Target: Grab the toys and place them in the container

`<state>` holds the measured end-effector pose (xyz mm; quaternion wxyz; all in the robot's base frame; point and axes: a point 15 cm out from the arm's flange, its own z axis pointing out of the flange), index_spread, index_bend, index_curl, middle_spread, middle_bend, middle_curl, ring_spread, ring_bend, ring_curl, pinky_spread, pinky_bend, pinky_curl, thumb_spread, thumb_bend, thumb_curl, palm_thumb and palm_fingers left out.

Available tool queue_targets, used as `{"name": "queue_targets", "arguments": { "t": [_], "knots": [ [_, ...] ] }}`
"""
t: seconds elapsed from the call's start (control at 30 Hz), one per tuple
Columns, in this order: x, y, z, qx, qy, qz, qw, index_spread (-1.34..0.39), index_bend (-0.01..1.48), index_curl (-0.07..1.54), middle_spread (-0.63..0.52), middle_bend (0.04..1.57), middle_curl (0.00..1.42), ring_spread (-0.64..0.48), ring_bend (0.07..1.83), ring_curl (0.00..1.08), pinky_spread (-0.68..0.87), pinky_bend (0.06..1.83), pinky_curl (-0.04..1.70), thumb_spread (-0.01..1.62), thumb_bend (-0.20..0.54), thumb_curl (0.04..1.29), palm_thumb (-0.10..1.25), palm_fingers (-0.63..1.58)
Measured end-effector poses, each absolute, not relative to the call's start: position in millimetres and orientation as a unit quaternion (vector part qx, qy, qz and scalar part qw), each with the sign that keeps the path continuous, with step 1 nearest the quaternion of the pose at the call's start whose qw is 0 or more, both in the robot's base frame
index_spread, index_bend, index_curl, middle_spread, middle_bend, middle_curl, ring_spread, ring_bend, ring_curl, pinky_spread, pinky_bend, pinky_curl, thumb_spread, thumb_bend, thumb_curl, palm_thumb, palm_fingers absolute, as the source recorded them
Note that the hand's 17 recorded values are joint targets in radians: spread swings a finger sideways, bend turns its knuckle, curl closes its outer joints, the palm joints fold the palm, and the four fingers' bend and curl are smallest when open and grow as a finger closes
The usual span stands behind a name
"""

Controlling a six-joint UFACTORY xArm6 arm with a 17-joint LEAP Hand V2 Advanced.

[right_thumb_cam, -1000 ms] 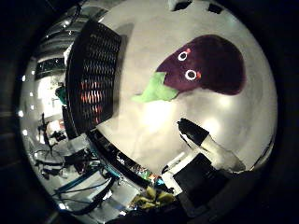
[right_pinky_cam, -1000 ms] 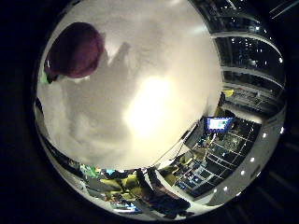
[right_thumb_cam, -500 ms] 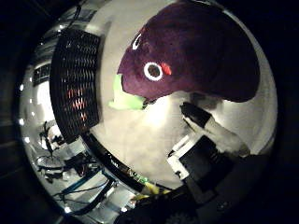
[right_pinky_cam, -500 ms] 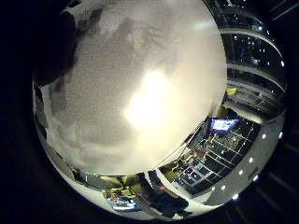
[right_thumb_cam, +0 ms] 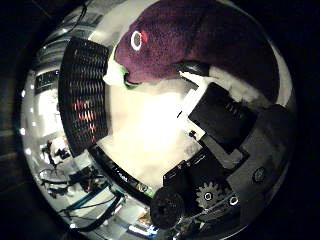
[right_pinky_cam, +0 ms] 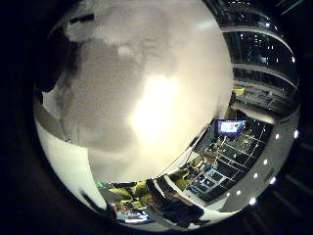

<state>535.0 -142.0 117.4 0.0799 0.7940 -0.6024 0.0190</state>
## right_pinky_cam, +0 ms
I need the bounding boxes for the open laptop with lit screen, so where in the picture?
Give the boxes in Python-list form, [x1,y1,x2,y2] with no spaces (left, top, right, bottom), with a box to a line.
[195,118,247,155]

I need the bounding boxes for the seated person in dark clothes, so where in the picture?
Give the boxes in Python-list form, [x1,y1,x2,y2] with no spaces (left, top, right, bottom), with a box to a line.
[146,177,207,228]

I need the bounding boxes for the yellow-green office chair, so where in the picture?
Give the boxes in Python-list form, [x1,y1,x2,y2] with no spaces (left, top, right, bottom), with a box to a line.
[111,180,152,211]

